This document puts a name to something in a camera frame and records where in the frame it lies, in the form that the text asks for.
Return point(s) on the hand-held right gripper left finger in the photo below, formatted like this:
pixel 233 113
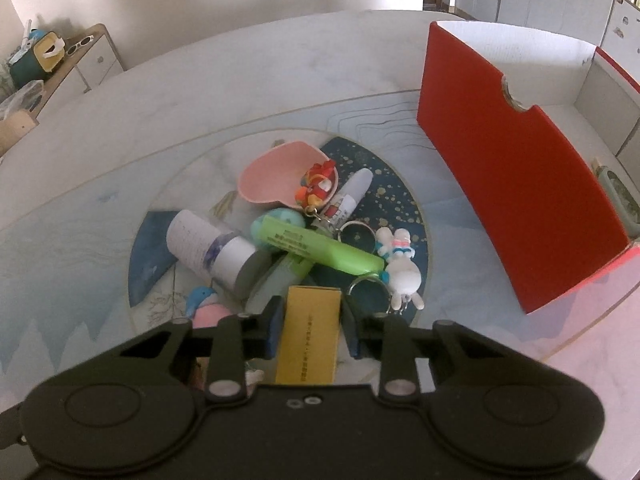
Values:
pixel 272 327

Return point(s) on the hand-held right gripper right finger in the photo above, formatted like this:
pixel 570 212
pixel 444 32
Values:
pixel 351 332

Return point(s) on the yellow rectangular box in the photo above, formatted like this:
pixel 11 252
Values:
pixel 311 335

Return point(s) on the blue and pink dolphin toy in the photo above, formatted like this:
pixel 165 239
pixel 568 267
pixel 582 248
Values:
pixel 205 307

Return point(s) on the bright green highlighter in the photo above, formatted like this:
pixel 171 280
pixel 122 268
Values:
pixel 320 249

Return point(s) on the white bottle with grey cap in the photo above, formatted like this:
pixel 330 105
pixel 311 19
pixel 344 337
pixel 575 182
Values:
pixel 210 247

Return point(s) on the red cardboard box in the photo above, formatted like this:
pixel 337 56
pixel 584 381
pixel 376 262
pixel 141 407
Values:
pixel 505 185

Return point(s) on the pale green tube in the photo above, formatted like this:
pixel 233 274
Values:
pixel 280 280

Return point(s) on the mint green round item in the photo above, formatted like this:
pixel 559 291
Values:
pixel 287 217

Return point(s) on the pink shell dish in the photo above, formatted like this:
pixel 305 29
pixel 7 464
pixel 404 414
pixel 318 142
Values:
pixel 275 175

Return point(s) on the wooden sideboard with white drawers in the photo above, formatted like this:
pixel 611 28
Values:
pixel 90 67

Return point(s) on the brown cardboard box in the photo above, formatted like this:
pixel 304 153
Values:
pixel 15 130

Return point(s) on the clear plastic bag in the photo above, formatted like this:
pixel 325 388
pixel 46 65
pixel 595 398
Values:
pixel 20 97

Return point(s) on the white sunglasses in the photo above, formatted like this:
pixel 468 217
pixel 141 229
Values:
pixel 80 45

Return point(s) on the teal and yellow tissue box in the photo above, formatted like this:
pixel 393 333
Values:
pixel 37 57

